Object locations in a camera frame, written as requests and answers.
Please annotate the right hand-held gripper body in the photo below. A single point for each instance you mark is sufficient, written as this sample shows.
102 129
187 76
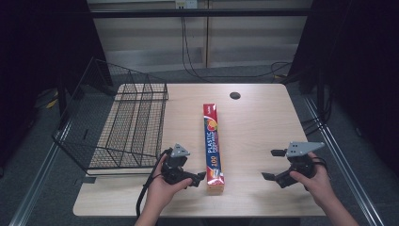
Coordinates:
299 157

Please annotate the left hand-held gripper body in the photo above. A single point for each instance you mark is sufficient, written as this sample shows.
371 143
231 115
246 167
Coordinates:
175 163

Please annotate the red blue plastic wrap box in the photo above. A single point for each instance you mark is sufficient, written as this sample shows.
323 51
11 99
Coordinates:
214 147

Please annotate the person's left hand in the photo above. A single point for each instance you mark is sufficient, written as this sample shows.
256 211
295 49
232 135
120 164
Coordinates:
163 191

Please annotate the person's right hand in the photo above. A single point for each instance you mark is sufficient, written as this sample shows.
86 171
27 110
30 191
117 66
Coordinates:
313 185

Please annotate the black curtain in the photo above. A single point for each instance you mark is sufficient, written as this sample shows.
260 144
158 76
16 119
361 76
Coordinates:
360 69
37 62

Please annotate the metal floor rail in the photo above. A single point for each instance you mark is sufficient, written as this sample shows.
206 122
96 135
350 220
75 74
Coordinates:
37 182
342 163

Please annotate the black horizontal frame bar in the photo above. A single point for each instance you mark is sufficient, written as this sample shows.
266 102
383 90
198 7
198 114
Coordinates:
200 12

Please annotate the white wall socket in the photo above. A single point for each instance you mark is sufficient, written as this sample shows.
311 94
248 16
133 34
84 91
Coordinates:
186 3

